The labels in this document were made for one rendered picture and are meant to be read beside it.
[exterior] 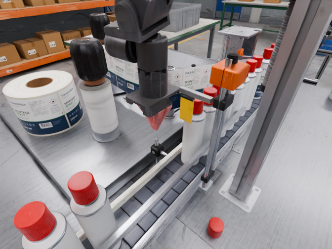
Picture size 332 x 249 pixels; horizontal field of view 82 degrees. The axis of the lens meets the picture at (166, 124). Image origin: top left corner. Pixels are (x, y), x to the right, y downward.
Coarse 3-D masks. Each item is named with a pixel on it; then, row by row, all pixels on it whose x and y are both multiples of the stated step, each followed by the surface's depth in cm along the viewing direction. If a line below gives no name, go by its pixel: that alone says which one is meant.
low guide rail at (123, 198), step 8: (176, 152) 53; (168, 160) 52; (152, 168) 48; (160, 168) 50; (144, 176) 46; (152, 176) 48; (136, 184) 45; (144, 184) 47; (128, 192) 43; (120, 200) 42; (112, 208) 40; (80, 232) 36; (80, 240) 36
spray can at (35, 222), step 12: (36, 204) 23; (24, 216) 22; (36, 216) 22; (48, 216) 23; (60, 216) 26; (24, 228) 21; (36, 228) 21; (48, 228) 23; (60, 228) 24; (24, 240) 23; (36, 240) 22; (48, 240) 23; (60, 240) 24; (72, 240) 27
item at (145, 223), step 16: (224, 144) 63; (176, 160) 55; (160, 176) 51; (192, 176) 51; (144, 192) 47; (176, 192) 47; (128, 208) 44; (160, 208) 44; (144, 224) 41; (128, 240) 38
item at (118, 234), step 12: (204, 144) 48; (192, 156) 45; (180, 168) 42; (168, 180) 40; (156, 192) 38; (144, 204) 36; (132, 216) 34; (120, 228) 32; (108, 240) 31; (120, 240) 32
